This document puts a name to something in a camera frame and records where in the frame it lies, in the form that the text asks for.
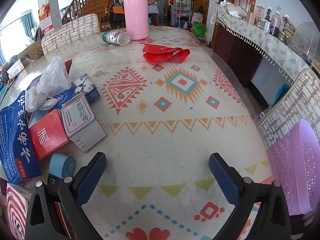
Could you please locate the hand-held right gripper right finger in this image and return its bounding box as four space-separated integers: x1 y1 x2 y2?
209 152 292 240

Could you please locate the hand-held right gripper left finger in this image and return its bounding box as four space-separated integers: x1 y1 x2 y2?
25 152 107 240

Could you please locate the purple plastic basket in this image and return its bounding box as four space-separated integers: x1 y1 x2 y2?
266 119 320 216

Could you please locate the blue tissue packet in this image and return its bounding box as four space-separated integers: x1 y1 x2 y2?
51 91 75 105

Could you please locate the clear plastic bag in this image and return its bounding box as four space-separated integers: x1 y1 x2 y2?
25 56 72 112

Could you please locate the light blue tape roll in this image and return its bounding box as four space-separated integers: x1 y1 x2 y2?
48 152 75 179

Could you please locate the white and grey medicine box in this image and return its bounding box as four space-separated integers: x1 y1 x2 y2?
61 94 108 153

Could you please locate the red cardboard box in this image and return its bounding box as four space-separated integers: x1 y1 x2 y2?
28 109 70 161

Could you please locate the red and white ringed box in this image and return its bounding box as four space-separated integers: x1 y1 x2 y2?
6 182 29 240

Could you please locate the large blue box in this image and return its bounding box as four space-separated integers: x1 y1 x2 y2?
0 90 42 186

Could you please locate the blue floral box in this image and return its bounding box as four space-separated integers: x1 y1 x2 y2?
71 74 101 104

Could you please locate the blue plastic bin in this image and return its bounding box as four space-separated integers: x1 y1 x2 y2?
274 84 290 105

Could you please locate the chair with patterned cover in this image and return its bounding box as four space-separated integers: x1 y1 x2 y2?
257 69 320 148
41 14 101 57

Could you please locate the dark red packet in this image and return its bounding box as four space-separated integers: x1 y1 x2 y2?
64 59 73 77

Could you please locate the wooden sideboard cabinet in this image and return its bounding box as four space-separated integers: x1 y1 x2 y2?
212 22 264 80

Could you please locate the white cardboard box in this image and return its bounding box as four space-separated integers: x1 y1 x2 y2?
6 59 25 79

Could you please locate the red plastic wrapper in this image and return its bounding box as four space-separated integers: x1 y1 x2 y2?
142 44 191 64

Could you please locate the clear bottle with green cap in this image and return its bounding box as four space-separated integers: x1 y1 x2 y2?
102 29 131 46

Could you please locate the sideboard with leaf cloth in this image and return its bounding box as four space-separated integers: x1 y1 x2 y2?
209 5 313 83

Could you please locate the green bag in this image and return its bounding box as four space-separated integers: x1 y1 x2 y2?
192 21 207 37

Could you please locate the clear food cover dome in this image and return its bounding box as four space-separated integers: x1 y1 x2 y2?
291 21 320 63

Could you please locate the dark juice bottle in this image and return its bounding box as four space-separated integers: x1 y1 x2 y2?
271 11 282 38

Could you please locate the pink thermos bottle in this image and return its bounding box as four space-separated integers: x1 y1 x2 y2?
123 0 150 40

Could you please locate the metal storage rack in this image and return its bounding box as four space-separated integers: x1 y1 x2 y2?
172 0 193 28

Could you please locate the wooden staircase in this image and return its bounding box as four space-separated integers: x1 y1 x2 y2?
60 0 125 28

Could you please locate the red wall calendar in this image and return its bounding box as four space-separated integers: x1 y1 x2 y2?
38 4 53 34

